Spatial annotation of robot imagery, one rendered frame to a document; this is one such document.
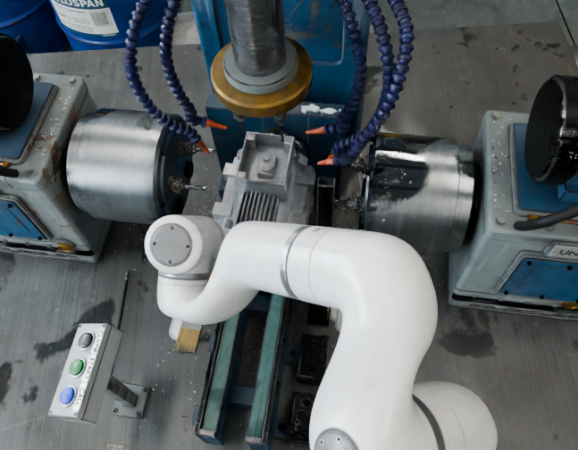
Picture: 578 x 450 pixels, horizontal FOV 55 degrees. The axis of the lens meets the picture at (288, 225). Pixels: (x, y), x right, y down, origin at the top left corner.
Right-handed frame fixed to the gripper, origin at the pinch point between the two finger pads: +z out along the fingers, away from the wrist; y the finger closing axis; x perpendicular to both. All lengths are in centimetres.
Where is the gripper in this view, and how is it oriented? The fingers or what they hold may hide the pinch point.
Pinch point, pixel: (222, 237)
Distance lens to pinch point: 109.1
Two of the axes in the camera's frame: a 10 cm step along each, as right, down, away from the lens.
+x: 1.1, -9.9, -0.2
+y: 9.9, 1.1, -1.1
